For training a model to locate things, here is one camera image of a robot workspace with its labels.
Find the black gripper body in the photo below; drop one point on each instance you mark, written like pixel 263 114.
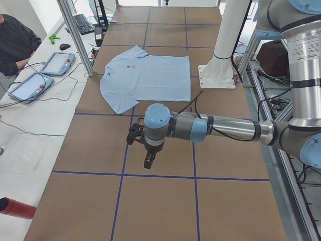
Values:
pixel 152 149

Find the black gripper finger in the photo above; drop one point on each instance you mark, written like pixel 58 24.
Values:
pixel 150 157

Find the light blue t-shirt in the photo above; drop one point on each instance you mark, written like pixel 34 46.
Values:
pixel 135 75

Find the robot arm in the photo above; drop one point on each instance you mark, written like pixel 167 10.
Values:
pixel 299 23

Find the brown paper table cover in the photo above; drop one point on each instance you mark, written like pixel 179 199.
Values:
pixel 99 189

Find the black power adapter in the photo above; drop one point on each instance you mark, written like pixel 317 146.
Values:
pixel 98 35

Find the upper blue teach pendant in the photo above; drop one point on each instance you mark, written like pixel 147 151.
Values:
pixel 58 64

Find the blue teach pendant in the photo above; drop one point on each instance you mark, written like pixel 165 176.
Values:
pixel 31 88
pixel 58 64

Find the black computer mouse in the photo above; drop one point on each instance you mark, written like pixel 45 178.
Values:
pixel 64 46

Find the lower blue teach pendant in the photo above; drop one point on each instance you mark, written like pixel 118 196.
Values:
pixel 31 88

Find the black keyboard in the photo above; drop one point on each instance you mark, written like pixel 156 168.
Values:
pixel 83 26

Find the green plastic tool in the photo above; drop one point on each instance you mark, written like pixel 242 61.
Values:
pixel 52 38

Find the red bottle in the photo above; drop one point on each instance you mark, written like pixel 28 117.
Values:
pixel 15 208

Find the person in black shirt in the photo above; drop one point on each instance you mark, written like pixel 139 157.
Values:
pixel 18 45

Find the white central robot pedestal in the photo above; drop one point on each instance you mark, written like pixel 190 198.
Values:
pixel 218 73

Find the aluminium frame post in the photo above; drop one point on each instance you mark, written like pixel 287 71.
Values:
pixel 71 25

